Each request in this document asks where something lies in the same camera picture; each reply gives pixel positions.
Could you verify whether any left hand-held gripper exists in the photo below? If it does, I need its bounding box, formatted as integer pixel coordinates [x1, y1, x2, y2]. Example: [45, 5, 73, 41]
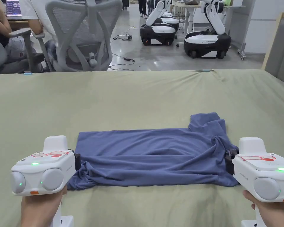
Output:
[10, 135, 81, 227]

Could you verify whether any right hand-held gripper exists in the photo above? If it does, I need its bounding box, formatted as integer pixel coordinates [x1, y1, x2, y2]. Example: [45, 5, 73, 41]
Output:
[225, 137, 284, 227]

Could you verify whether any dark blue shirt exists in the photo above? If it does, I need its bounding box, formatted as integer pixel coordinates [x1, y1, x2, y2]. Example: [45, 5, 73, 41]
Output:
[67, 112, 240, 191]

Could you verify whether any person's left hand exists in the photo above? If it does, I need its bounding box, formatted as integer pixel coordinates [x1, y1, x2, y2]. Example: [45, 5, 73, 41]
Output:
[21, 185, 69, 227]

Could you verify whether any person's right hand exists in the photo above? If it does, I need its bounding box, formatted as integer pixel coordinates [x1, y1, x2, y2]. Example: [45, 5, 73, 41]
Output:
[242, 190, 284, 227]

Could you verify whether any bed with pale green sheet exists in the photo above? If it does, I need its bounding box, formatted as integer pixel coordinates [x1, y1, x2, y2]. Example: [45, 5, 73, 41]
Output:
[0, 69, 284, 227]

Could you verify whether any grey padded headboard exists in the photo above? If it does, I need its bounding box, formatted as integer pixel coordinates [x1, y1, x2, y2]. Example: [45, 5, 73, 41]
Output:
[265, 17, 284, 88]

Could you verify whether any white and black robot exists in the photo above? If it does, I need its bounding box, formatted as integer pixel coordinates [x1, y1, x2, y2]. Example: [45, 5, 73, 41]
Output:
[161, 9, 180, 32]
[139, 0, 176, 46]
[183, 0, 232, 59]

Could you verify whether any grey mesh office chair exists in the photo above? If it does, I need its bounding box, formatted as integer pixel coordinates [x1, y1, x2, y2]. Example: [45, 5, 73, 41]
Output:
[9, 0, 113, 72]

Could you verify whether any white power strip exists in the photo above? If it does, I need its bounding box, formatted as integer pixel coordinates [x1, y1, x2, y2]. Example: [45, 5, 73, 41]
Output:
[113, 34, 133, 41]

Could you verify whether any laptop with lit screen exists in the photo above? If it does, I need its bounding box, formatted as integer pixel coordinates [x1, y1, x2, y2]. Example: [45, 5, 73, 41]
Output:
[5, 0, 23, 20]

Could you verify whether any wooden post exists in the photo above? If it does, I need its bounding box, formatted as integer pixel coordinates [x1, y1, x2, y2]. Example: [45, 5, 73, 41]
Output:
[261, 13, 284, 70]

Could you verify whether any black power adapter with cable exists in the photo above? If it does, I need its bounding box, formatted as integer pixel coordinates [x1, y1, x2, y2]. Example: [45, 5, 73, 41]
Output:
[110, 54, 136, 71]

